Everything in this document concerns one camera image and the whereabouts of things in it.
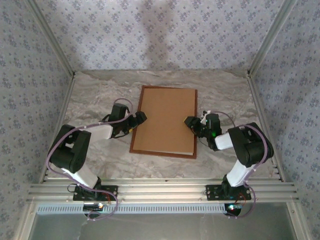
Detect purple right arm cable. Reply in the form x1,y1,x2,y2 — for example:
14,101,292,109
209,110,271,220

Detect brown wooden picture frame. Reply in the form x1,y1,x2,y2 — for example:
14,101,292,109
129,85,199,160

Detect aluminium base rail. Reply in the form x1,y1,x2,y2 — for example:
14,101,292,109
26,177,300,204

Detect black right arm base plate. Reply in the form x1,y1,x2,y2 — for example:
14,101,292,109
205,184,252,201

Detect aluminium frame leg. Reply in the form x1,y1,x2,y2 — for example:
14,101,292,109
287,202,312,240
14,202,38,240

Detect grey slotted cable duct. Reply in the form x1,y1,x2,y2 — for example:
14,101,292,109
36,202,292,215

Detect small controller circuit board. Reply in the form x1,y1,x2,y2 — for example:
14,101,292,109
83,202,105,211
224,202,243,216

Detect aluminium side rail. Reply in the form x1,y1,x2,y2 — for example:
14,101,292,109
246,71,286,183
38,72,77,185

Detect aluminium corner post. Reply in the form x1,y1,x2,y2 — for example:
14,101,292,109
249,0,299,75
24,0,76,77

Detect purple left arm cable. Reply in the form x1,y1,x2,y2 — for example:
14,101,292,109
46,97,136,221

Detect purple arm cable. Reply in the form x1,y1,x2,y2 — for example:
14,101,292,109
209,110,271,220
46,97,136,221

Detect grey metal panel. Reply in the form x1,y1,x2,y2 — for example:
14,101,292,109
29,213,298,240

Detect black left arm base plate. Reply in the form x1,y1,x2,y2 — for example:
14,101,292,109
72,184,119,202

